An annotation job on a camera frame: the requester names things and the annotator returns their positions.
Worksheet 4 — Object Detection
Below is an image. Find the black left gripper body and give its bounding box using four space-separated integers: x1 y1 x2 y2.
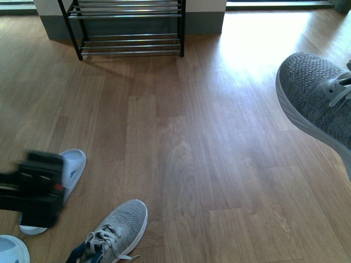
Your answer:
1 151 65 228

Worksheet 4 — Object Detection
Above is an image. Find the light blue slide slipper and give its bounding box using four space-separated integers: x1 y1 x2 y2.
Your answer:
1 235 30 263
19 148 87 236

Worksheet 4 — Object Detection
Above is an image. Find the grey knit sneaker white sole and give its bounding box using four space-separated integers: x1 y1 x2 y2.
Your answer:
67 199 148 262

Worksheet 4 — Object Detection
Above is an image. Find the grey sneaker with navy lining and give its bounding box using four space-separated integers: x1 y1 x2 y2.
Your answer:
275 53 350 173

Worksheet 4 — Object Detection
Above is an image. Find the black metal shoe rack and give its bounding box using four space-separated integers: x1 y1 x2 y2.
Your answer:
58 1 186 60

